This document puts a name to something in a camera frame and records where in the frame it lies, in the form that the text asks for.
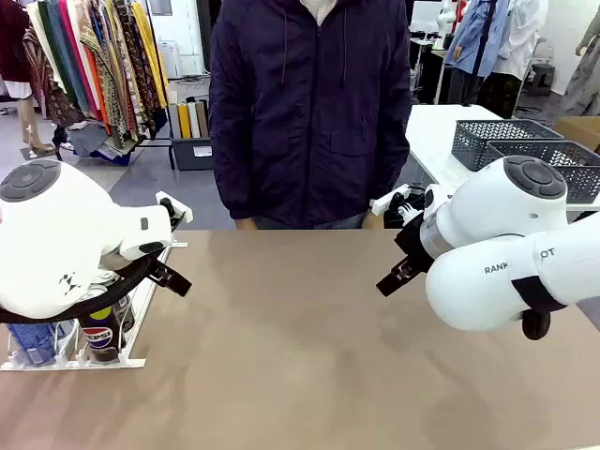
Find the dark floral hanging cloth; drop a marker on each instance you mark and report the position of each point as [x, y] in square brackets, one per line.
[131, 56]

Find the cardboard box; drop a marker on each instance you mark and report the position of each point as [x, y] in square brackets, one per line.
[579, 133]

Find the white fabric roll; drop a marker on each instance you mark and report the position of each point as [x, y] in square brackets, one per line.
[193, 121]

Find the beige patterned hanging cloth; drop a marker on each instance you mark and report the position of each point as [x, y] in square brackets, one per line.
[100, 61]

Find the mannequin in blue shirt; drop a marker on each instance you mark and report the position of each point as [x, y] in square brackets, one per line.
[473, 37]

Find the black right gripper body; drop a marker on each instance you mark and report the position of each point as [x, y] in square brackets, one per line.
[415, 244]

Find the person's right hand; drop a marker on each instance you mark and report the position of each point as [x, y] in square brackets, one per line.
[245, 224]

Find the grey perforated plastic basket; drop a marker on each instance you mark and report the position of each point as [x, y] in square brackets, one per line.
[497, 136]
[576, 164]

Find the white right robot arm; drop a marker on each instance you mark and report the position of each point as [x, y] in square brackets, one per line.
[492, 220]

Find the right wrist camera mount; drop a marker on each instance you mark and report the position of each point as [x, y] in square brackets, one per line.
[398, 201]

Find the yellow hanging cloth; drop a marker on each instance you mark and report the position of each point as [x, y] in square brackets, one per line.
[150, 56]

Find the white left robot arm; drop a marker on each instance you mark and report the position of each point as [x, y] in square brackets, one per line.
[56, 234]

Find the brown patterned skirt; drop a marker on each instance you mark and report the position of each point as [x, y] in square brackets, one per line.
[47, 103]

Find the teal hanging cloth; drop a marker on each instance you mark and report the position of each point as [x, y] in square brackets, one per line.
[61, 47]

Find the cream hanging cloth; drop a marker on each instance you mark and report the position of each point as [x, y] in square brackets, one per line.
[35, 28]

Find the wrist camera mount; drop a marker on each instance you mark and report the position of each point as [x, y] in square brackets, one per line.
[398, 201]
[174, 208]

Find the person's left forearm navy sleeve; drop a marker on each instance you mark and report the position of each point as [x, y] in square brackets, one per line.
[391, 178]

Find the person's left hand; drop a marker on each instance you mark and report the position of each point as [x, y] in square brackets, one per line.
[373, 221]

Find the yellow fabric roll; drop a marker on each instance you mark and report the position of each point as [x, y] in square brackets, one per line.
[184, 122]

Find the grey fabric roll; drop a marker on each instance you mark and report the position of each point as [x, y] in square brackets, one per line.
[174, 122]

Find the orange hanging cloth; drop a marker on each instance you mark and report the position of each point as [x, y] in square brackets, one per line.
[96, 94]

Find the white floor appliance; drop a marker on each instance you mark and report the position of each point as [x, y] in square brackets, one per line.
[169, 61]

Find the grey cloth pile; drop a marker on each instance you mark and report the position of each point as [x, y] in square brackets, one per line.
[94, 140]

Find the grey storage bin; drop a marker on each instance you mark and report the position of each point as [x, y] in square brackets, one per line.
[192, 154]

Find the black background desk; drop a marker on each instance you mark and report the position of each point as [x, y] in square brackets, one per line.
[426, 70]

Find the white hanging shirt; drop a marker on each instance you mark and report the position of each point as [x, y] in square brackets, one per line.
[520, 37]

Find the person's right forearm navy sleeve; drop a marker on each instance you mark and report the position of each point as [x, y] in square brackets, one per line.
[229, 183]

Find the person in navy jacket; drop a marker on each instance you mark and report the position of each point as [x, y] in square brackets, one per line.
[309, 117]

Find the black clothes rack frame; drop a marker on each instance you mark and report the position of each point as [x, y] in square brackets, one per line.
[154, 145]

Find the dark green hanging cloth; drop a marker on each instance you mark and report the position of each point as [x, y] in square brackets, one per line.
[47, 37]

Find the mannequin in maroon dress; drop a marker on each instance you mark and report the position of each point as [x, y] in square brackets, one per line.
[14, 47]

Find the pink hanging cloth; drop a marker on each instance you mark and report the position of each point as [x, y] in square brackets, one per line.
[75, 47]

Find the silver topped can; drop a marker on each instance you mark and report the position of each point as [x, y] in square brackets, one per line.
[104, 283]

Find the black stool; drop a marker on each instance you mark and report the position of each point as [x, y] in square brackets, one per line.
[544, 77]

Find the blue Pepsi can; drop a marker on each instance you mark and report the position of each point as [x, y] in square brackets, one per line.
[33, 342]

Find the tan fabric roll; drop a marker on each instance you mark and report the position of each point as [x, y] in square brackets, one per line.
[202, 119]

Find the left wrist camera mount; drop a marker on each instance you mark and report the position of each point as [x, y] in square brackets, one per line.
[174, 208]

